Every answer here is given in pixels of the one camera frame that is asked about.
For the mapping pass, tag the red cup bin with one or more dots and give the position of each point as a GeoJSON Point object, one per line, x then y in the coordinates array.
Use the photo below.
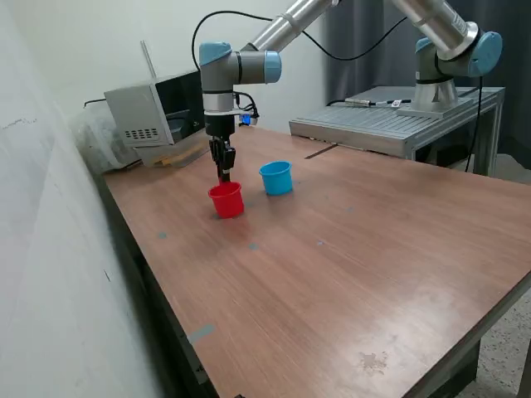
{"type": "Point", "coordinates": [227, 203]}

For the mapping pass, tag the grey microwave oven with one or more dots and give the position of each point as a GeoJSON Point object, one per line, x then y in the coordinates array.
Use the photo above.
{"type": "Point", "coordinates": [137, 112]}

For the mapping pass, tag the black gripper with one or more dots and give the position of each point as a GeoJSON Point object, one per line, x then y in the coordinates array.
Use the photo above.
{"type": "Point", "coordinates": [220, 124]}

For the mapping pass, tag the aluminium robot mounting plate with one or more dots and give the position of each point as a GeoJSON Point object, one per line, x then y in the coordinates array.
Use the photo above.
{"type": "Point", "coordinates": [431, 108]}

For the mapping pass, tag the thin white rod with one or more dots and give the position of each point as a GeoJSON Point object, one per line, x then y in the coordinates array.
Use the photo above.
{"type": "Point", "coordinates": [148, 60]}

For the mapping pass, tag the grey UR5e robot arm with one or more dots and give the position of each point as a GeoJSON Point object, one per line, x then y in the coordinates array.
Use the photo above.
{"type": "Point", "coordinates": [257, 62]}

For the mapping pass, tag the clear plastic storage box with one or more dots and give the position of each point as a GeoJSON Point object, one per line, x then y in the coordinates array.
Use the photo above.
{"type": "Point", "coordinates": [99, 141]}

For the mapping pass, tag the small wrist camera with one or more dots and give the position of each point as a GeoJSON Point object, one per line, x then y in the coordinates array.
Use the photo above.
{"type": "Point", "coordinates": [248, 118]}

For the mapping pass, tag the aluminium profile robot stand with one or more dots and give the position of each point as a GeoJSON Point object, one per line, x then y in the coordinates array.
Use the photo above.
{"type": "Point", "coordinates": [365, 124]}

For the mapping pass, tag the blue cup bin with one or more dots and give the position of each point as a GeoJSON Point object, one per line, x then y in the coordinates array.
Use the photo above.
{"type": "Point", "coordinates": [277, 180]}

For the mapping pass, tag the long blue tape piece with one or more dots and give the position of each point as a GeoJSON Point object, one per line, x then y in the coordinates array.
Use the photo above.
{"type": "Point", "coordinates": [201, 334]}

